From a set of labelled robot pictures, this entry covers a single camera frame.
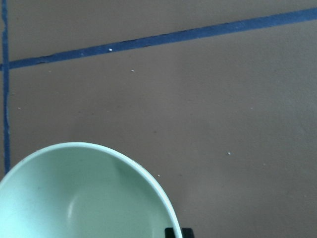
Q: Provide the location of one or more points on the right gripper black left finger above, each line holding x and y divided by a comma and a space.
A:
169, 233

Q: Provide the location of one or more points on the green bowl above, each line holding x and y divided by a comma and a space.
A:
83, 190

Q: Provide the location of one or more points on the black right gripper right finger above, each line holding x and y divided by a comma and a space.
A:
188, 233

